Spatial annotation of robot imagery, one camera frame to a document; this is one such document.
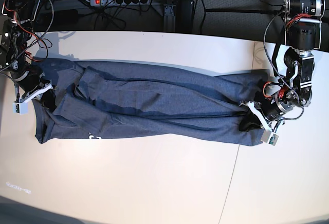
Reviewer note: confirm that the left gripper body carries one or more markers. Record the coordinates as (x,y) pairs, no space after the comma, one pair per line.
(270,113)

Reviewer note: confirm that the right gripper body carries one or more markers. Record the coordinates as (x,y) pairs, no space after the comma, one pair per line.
(31,84)

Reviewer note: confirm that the blue grey T-shirt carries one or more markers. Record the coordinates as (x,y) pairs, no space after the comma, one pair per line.
(114,100)

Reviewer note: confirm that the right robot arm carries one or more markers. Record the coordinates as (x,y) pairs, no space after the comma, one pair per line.
(17,64)

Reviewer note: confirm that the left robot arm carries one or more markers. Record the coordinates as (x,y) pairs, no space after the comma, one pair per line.
(293,64)

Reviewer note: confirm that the black tripod stand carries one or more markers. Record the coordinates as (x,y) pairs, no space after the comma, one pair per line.
(247,11)

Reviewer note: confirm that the white power strip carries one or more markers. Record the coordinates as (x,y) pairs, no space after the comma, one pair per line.
(115,3)

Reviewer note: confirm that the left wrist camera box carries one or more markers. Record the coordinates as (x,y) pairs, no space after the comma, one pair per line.
(269,137)

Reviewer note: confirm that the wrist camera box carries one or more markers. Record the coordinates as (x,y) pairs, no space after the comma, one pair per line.
(269,137)
(20,108)

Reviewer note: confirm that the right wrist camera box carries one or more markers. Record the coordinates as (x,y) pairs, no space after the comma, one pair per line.
(20,108)

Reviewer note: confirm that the aluminium frame post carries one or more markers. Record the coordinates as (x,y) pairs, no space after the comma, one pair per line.
(169,15)

